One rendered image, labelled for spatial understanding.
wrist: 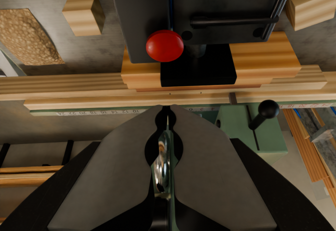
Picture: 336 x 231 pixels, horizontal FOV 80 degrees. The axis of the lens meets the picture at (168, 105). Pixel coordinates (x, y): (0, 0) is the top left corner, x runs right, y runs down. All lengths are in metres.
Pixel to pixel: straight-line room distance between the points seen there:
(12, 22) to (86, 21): 0.11
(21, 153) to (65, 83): 3.33
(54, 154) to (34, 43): 3.07
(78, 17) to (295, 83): 0.34
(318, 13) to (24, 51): 0.39
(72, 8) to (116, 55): 0.11
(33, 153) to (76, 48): 3.27
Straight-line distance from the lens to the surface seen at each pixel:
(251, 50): 0.31
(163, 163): 0.37
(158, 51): 0.16
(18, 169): 2.94
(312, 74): 0.42
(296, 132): 2.34
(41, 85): 0.42
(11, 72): 0.70
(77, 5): 0.28
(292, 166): 3.00
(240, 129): 0.27
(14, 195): 3.51
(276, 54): 0.31
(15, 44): 0.37
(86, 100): 0.39
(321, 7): 0.30
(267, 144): 0.27
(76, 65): 0.39
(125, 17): 0.17
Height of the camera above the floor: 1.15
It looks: 32 degrees down
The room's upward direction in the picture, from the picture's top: 179 degrees clockwise
